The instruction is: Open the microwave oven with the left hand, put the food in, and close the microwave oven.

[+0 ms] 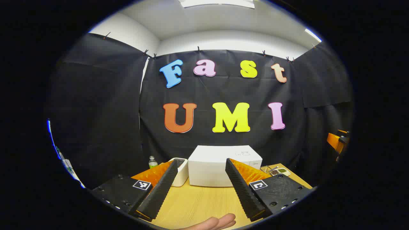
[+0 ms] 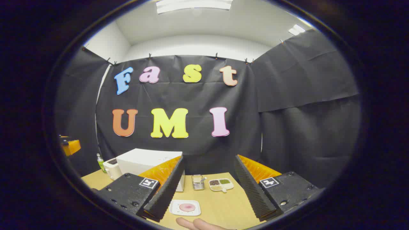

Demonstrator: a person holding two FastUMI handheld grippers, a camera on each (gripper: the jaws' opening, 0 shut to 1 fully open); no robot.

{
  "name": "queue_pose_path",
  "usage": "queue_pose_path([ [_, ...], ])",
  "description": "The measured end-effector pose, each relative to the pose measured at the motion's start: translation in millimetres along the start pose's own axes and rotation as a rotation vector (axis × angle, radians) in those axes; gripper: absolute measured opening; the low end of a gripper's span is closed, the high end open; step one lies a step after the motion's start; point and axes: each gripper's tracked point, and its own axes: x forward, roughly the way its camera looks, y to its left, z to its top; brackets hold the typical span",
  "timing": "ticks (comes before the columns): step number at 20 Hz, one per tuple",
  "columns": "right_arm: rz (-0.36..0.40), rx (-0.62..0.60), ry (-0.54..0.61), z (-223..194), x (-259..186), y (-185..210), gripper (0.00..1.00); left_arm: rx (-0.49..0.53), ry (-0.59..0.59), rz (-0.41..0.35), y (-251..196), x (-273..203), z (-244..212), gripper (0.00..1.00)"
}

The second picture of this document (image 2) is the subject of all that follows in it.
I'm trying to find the glass jar with metal rack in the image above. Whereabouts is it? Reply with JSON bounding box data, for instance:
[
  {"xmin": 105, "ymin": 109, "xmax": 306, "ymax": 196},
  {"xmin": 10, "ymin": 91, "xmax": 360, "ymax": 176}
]
[{"xmin": 191, "ymin": 174, "xmax": 207, "ymax": 191}]

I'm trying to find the small ceiling light panel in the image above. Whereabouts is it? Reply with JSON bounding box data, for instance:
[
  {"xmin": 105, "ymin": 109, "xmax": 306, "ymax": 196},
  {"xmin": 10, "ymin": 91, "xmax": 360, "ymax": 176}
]
[{"xmin": 288, "ymin": 24, "xmax": 306, "ymax": 36}]

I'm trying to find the divided white condiment dish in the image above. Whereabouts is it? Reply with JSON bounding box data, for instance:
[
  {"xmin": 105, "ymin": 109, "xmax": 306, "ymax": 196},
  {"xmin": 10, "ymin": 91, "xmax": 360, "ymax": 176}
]
[{"xmin": 209, "ymin": 178, "xmax": 234, "ymax": 193}]

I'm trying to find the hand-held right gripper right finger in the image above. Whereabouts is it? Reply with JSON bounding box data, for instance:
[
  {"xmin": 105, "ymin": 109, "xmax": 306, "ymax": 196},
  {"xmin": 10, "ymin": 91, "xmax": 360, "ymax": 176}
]
[{"xmin": 235, "ymin": 155, "xmax": 325, "ymax": 221}]

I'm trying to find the white microwave oven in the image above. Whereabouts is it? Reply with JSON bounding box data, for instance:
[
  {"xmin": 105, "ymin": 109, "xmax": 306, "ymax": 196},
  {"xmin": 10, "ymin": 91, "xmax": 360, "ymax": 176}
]
[{"xmin": 116, "ymin": 148, "xmax": 186, "ymax": 192}]

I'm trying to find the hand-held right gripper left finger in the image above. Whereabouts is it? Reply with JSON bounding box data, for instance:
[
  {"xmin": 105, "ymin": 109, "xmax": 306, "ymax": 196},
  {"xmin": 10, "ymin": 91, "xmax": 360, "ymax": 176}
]
[{"xmin": 93, "ymin": 156, "xmax": 186, "ymax": 223}]

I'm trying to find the green label plastic bottle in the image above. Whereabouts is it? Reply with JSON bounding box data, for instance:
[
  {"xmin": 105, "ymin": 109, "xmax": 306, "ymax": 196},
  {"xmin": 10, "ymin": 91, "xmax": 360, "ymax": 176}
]
[{"xmin": 97, "ymin": 153, "xmax": 107, "ymax": 173}]

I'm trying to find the white toaster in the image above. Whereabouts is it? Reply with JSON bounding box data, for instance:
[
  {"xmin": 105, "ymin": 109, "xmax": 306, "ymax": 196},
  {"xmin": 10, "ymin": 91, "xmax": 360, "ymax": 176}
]
[{"xmin": 103, "ymin": 158, "xmax": 123, "ymax": 180}]

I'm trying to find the black backdrop cloth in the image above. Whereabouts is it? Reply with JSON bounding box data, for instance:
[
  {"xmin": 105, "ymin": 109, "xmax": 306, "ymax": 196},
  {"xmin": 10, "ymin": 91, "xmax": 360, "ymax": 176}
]
[{"xmin": 54, "ymin": 29, "xmax": 361, "ymax": 189}]

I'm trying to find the large ceiling light panel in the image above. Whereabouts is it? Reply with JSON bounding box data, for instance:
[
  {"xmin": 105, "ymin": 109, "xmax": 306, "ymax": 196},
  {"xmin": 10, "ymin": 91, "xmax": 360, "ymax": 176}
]
[{"xmin": 156, "ymin": 0, "xmax": 234, "ymax": 14}]

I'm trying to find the white square food plate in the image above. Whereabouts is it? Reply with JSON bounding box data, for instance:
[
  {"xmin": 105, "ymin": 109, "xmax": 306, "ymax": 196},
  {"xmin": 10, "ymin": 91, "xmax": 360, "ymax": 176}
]
[{"xmin": 169, "ymin": 200, "xmax": 201, "ymax": 217}]

